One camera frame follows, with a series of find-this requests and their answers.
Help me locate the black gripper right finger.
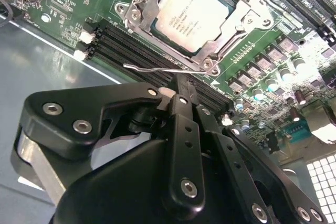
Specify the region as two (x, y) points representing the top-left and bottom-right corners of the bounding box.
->
(185, 76), (331, 224)

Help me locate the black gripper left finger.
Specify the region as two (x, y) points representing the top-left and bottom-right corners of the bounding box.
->
(22, 73), (206, 217)

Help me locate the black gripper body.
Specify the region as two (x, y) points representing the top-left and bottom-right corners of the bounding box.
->
(12, 126), (250, 224)

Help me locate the wire locking lever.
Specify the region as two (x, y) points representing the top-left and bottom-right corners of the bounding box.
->
(122, 60), (220, 76)

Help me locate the metal socket cover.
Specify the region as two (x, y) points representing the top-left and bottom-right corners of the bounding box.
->
(123, 0), (275, 74)

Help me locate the silver CPU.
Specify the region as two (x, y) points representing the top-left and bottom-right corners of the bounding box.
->
(151, 0), (237, 54)

